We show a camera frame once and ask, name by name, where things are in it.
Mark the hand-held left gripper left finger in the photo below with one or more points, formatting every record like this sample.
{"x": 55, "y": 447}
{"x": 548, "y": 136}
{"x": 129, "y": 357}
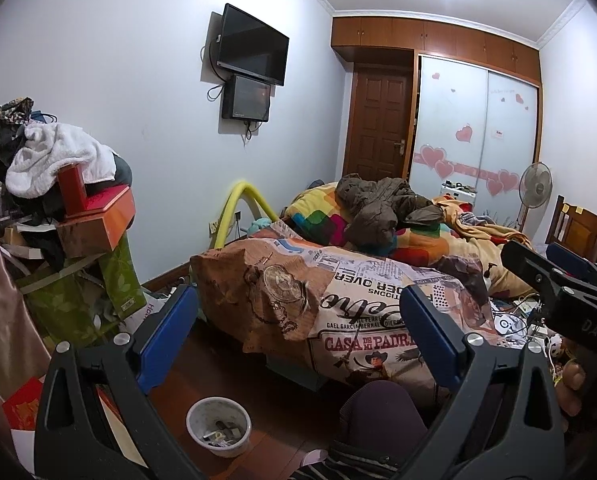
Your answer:
{"x": 166, "y": 337}

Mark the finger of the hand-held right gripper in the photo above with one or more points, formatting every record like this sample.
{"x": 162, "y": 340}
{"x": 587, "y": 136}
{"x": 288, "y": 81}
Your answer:
{"x": 573, "y": 259}
{"x": 528, "y": 260}

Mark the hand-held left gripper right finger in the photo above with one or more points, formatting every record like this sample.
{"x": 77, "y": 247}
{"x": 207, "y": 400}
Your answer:
{"x": 431, "y": 340}

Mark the white plastic cup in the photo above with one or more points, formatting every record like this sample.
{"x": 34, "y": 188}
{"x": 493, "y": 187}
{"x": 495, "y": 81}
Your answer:
{"x": 198, "y": 435}

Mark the person's right hand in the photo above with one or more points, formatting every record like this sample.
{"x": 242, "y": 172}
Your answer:
{"x": 573, "y": 377}

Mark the wooden bed headboard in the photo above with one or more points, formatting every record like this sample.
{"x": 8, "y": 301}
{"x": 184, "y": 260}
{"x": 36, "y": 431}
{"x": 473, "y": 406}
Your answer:
{"x": 583, "y": 230}

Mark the white plastic bag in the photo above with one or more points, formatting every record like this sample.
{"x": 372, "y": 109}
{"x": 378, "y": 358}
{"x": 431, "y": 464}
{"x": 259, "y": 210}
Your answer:
{"x": 146, "y": 312}

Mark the white pump bottle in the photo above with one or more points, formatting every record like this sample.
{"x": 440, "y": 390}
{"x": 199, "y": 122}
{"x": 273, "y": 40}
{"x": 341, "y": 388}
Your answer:
{"x": 487, "y": 282}

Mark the grey cloth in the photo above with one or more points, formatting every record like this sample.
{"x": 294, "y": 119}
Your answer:
{"x": 478, "y": 220}

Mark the white packet with circle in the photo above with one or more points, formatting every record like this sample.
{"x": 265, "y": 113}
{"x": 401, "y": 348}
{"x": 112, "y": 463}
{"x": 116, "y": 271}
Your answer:
{"x": 503, "y": 325}

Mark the green leaf print bag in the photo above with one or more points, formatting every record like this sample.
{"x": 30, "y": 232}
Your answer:
{"x": 123, "y": 280}

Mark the white standing fan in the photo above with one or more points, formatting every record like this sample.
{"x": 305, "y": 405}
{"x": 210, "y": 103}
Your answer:
{"x": 535, "y": 182}

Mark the person's left leg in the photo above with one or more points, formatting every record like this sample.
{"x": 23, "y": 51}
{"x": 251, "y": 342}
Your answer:
{"x": 383, "y": 410}

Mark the small white shelf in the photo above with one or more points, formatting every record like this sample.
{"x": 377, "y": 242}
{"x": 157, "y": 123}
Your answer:
{"x": 458, "y": 195}

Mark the orange flat box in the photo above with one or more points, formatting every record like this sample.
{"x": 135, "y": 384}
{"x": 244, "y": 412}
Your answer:
{"x": 108, "y": 220}

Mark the newspaper print blanket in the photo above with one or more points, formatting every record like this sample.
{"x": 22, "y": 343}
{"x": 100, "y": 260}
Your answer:
{"x": 288, "y": 280}

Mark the brown padded jacket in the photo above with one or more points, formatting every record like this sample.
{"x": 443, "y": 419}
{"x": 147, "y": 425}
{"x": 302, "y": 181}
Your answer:
{"x": 373, "y": 210}

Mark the striped cloth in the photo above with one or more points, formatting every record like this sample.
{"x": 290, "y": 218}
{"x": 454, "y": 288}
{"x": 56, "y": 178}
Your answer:
{"x": 358, "y": 465}

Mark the teal cloth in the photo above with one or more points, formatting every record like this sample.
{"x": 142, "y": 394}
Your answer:
{"x": 261, "y": 226}

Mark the red paper bag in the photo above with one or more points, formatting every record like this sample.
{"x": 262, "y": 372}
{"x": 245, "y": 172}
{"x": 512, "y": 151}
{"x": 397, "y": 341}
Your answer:
{"x": 23, "y": 405}

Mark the wooden wardrobe frosted doors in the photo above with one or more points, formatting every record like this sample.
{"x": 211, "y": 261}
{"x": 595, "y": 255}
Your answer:
{"x": 478, "y": 105}

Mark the yellow foam tube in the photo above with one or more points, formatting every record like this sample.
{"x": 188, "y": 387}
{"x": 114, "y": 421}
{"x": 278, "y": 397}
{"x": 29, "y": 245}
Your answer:
{"x": 238, "y": 190}

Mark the colourful patchwork fleece blanket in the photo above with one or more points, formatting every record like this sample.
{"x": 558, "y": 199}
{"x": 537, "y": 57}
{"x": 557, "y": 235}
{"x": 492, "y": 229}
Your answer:
{"x": 318, "y": 220}

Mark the dark grey bag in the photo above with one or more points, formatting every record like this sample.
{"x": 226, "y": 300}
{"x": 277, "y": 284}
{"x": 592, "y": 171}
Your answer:
{"x": 123, "y": 170}

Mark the red upright box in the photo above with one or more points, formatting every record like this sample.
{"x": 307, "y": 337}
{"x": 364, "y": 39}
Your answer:
{"x": 73, "y": 190}

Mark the brown wooden door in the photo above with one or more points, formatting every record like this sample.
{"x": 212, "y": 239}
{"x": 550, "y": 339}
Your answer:
{"x": 378, "y": 120}

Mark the white towel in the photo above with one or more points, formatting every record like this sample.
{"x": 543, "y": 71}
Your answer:
{"x": 53, "y": 150}

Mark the small wall monitor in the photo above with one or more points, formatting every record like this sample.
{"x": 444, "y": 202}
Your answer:
{"x": 246, "y": 99}

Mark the large wall television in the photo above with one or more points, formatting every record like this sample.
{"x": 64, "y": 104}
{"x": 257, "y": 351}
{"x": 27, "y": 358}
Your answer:
{"x": 253, "y": 45}

